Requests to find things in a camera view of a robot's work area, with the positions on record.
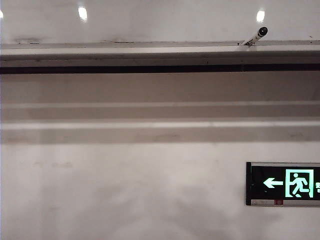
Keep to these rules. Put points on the black green exit sign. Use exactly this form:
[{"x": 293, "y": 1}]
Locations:
[{"x": 275, "y": 183}]

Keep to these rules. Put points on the silver whiteboard marker tray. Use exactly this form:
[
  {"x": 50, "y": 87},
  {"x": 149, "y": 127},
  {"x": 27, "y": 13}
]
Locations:
[{"x": 125, "y": 53}]

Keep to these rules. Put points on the glossy white whiteboard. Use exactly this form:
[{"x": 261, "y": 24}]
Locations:
[{"x": 150, "y": 20}]

